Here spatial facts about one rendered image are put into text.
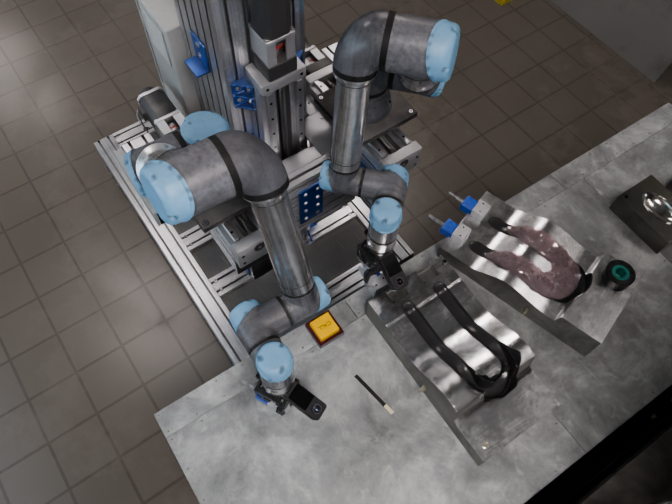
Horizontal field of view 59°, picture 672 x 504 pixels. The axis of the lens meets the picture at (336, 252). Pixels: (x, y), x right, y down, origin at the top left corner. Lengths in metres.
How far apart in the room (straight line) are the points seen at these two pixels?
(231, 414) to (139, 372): 1.01
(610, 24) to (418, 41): 2.74
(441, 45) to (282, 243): 0.49
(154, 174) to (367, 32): 0.49
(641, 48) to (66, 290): 3.18
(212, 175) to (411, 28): 0.48
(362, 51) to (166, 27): 0.72
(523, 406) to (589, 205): 0.74
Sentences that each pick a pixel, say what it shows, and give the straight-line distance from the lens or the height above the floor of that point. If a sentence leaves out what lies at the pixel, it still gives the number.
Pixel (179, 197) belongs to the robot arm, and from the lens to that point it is 1.03.
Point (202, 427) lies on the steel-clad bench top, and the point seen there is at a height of 0.80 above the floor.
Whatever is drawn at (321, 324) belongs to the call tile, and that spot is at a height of 0.84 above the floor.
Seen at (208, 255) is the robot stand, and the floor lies 0.21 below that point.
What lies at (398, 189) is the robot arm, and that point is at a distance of 1.47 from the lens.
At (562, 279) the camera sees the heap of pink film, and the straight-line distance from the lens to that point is 1.78.
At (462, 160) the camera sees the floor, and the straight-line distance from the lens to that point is 3.07.
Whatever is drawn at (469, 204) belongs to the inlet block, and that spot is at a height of 0.87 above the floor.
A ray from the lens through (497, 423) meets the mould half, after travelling 1.61.
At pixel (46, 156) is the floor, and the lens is 3.27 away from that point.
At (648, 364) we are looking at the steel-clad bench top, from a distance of 1.89.
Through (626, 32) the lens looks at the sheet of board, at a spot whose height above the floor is 0.11.
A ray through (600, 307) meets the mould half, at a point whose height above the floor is 0.91.
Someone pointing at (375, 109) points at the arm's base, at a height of 1.09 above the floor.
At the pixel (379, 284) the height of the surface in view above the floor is 0.85.
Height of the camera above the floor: 2.37
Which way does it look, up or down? 61 degrees down
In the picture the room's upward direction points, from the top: 3 degrees clockwise
